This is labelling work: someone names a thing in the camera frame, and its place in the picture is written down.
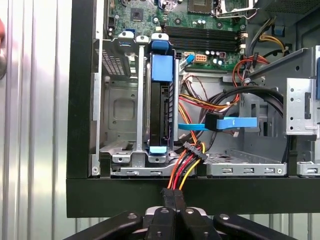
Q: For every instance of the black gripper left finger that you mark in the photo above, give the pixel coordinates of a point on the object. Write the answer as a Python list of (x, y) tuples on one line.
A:
[(160, 225)]

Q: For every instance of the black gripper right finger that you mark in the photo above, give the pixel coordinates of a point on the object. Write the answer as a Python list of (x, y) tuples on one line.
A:
[(190, 225)]

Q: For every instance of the hard disk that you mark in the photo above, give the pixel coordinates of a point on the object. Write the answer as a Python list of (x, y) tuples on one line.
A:
[(162, 67)]

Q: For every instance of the grey metal disk bay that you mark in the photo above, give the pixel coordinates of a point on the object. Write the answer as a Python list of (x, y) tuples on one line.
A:
[(140, 100)]

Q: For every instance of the person hand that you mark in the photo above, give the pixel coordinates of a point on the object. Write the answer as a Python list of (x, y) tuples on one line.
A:
[(2, 35)]

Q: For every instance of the black PC case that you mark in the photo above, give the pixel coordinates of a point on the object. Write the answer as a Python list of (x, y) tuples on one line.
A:
[(112, 197)]

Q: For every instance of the grey optical drive cage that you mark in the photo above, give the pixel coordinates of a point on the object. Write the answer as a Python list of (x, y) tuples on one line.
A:
[(297, 100)]

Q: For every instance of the black RAM slot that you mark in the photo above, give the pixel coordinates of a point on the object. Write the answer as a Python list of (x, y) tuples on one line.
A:
[(205, 46), (205, 28), (205, 34), (205, 40)]

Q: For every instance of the blue plastic cage latch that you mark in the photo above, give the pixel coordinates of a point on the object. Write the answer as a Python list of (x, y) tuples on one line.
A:
[(318, 75)]

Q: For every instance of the green motherboard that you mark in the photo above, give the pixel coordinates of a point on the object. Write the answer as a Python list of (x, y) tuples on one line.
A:
[(140, 27)]

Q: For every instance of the metal locking lever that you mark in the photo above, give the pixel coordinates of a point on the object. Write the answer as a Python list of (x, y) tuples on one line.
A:
[(232, 17)]

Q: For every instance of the CPU socket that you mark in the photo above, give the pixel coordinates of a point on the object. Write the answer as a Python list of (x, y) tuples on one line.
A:
[(200, 5)]

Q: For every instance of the metal socket cover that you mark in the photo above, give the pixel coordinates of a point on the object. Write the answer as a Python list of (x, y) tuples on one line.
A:
[(249, 3)]

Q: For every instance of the grey power supply unit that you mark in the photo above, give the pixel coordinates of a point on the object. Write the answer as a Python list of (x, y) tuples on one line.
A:
[(287, 6)]

